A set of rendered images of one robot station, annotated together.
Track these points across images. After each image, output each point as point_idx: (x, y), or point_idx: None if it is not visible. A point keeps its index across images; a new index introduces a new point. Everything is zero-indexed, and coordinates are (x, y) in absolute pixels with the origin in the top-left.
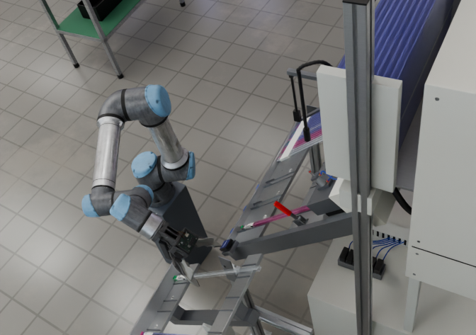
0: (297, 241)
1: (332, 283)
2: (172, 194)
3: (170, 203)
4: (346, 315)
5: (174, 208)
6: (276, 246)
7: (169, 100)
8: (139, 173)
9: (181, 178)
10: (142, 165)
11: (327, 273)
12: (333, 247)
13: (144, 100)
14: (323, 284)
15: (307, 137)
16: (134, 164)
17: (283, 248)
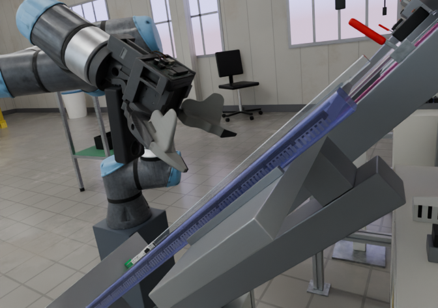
0: (408, 96)
1: (437, 288)
2: (146, 215)
3: (142, 225)
4: None
5: (146, 236)
6: (346, 150)
7: (161, 47)
8: (109, 166)
9: (162, 177)
10: (114, 159)
11: (416, 273)
12: (403, 241)
13: (131, 20)
14: (420, 290)
15: None
16: (105, 160)
17: (363, 148)
